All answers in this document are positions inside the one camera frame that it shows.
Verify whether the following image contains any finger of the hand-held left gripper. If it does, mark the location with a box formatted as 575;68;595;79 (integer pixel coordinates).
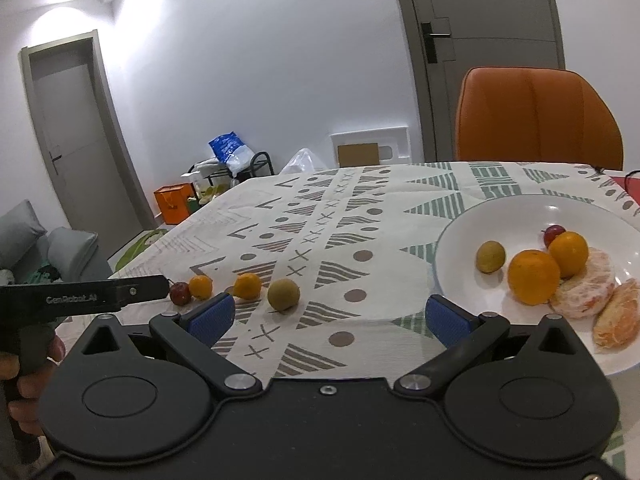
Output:
111;274;169;307

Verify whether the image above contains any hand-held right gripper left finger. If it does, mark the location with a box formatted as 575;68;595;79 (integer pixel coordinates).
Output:
70;292;264;402

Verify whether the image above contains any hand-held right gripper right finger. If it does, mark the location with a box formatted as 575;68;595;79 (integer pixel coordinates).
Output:
394;294;585;402

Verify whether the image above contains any small tangerine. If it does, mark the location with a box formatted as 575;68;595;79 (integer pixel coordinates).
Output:
188;275;214;301

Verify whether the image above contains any yellow-green round fruit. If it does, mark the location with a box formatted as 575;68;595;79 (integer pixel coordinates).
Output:
267;279;301;312
475;241;506;274

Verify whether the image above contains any large orange tangerine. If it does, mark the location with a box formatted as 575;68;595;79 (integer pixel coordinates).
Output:
508;250;561;306

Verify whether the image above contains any white plate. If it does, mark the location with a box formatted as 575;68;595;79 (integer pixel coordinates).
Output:
434;195;640;376

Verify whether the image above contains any peeled orange half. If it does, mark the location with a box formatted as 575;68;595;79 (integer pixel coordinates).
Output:
550;246;616;320

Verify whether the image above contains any peeled orange piece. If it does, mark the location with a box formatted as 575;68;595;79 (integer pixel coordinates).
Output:
592;278;640;348

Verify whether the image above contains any person's left hand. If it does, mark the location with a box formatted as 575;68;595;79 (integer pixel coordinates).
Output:
0;332;67;425

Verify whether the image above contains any green rug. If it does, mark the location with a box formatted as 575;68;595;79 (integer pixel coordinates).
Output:
114;228;168;272

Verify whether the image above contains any small grey cushion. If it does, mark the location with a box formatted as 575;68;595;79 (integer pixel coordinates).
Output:
47;227;99;277

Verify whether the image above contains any large grey cushion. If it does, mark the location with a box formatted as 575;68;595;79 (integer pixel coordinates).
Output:
0;200;48;267

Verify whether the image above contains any orange box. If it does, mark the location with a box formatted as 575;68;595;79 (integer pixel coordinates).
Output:
153;184;195;225

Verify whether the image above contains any blue plastic bag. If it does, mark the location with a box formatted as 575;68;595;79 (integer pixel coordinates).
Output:
208;132;256;172

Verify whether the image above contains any clear plastic bag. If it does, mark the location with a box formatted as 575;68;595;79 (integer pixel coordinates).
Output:
277;148;326;176

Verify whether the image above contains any brown cardboard piece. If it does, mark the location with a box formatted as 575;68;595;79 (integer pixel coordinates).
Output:
337;143;380;166

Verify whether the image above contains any orange chair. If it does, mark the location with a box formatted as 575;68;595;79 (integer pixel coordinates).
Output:
455;66;624;171

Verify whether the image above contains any red orange mat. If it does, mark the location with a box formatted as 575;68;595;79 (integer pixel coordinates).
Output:
607;170;640;206

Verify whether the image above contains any black wire rack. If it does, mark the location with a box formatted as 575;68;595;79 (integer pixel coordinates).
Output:
187;150;275;188

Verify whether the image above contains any grey door with silver handle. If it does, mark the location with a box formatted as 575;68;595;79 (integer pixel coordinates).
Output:
19;30;156;261

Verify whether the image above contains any black cable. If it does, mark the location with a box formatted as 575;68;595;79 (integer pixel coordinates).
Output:
590;166;640;197

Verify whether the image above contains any black door handle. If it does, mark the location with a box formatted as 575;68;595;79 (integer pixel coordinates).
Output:
421;22;453;64

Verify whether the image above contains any grey door with black handle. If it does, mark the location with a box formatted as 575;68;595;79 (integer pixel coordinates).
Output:
390;0;568;163

